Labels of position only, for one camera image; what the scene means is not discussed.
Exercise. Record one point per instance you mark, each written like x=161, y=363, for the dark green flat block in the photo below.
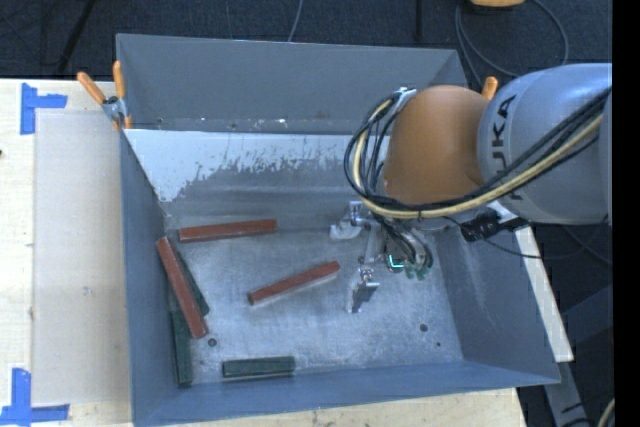
x=259, y=367
x=182, y=360

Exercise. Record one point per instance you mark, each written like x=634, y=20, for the red-brown flat block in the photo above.
x=181, y=286
x=295, y=282
x=227, y=230

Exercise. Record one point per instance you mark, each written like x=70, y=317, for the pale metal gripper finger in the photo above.
x=362, y=291
x=345, y=225

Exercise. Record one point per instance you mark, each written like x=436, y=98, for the pale wood flat board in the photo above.
x=75, y=255

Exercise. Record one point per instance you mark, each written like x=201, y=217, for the black cylinder on white bracket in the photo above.
x=484, y=226

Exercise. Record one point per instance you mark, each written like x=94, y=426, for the grey metal bin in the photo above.
x=310, y=315

